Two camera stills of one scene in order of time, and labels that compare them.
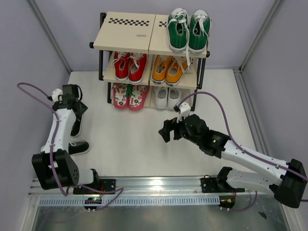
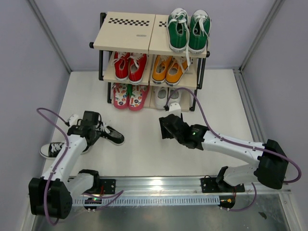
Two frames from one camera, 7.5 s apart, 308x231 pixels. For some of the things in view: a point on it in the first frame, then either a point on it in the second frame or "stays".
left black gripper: x=83 y=108 -> x=92 y=142
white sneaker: x=161 y=96 stays
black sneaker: x=79 y=109 -> x=109 y=133
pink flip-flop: x=135 y=103 stays
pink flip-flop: x=121 y=93 stays
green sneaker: x=177 y=27 stays
